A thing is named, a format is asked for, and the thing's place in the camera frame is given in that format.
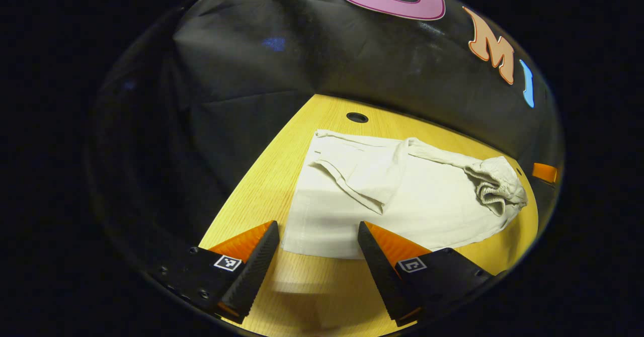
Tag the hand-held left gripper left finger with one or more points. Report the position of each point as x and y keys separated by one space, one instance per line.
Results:
x=256 y=271

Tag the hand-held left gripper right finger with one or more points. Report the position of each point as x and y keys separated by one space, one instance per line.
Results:
x=382 y=276

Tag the cream white jeans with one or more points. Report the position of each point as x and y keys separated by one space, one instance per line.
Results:
x=427 y=211

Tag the black backdrop cloth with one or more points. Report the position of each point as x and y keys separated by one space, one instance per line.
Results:
x=302 y=65

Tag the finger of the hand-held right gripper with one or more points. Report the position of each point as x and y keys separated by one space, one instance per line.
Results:
x=546 y=172

